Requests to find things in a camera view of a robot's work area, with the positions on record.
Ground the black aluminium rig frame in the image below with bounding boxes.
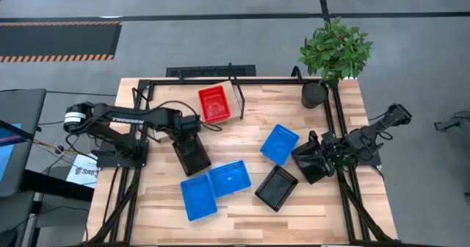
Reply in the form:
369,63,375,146
82,76,401,247

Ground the green artificial plant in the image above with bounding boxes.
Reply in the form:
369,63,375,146
297,16,375,88

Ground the black plastic slotted basket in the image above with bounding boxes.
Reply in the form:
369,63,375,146
254,165,300,213
291,140,337,185
171,132,213,177

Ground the blue plastic slotted basket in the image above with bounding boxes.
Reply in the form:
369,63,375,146
207,160,253,198
179,173,218,222
259,123,300,166

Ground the red plastic slotted basket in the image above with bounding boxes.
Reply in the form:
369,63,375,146
197,85,232,125

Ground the black perforated panel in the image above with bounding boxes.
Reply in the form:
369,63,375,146
165,64,257,78

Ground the black hazard-striped floor mat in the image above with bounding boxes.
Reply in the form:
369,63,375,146
0,21,123,63

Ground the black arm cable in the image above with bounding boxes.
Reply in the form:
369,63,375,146
131,87,223,143

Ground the black plant pot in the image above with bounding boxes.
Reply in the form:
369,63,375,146
300,79,330,110

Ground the white printed paper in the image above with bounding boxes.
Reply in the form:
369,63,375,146
65,153,99,189

